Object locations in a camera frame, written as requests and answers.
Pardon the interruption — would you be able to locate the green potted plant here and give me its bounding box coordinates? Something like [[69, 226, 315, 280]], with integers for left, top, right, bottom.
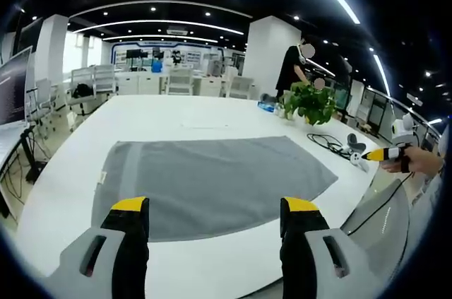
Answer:
[[281, 81, 339, 127]]

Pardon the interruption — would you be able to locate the blue packet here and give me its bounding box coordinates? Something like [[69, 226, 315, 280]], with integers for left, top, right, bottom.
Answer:
[[256, 100, 277, 113]]

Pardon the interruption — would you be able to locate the black backpack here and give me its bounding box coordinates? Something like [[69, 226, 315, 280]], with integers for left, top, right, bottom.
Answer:
[[71, 83, 95, 100]]

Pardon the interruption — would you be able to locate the black cable bundle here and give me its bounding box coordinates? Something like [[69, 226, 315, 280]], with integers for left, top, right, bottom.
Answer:
[[306, 132, 354, 158]]

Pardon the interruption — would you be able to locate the dark monitor screen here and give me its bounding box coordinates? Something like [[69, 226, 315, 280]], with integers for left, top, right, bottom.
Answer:
[[0, 45, 35, 127]]

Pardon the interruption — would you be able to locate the person's right hand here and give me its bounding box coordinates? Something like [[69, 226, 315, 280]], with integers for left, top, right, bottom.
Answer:
[[382, 146, 445, 175]]

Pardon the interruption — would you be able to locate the grey towel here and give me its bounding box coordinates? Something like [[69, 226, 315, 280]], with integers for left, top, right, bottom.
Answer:
[[90, 137, 339, 242]]

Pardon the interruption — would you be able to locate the white office chair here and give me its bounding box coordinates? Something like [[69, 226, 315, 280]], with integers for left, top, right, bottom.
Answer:
[[225, 74, 256, 100], [34, 78, 71, 129], [69, 64, 118, 95], [165, 67, 196, 96]]

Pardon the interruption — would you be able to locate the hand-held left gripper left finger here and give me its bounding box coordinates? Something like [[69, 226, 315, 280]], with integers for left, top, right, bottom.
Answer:
[[44, 196, 150, 299]]

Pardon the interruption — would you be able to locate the side desk with black legs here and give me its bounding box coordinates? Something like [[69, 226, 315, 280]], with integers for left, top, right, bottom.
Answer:
[[0, 122, 54, 218]]

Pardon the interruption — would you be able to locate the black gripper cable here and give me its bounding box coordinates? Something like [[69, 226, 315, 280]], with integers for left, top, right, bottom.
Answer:
[[347, 170, 415, 237]]

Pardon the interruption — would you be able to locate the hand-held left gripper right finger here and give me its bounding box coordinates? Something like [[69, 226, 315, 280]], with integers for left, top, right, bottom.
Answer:
[[280, 197, 384, 299]]

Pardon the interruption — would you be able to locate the white handheld controller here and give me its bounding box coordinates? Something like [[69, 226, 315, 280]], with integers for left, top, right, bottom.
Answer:
[[347, 132, 371, 172]]

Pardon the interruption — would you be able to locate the white table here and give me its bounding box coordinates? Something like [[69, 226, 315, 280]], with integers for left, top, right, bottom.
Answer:
[[16, 93, 382, 299]]

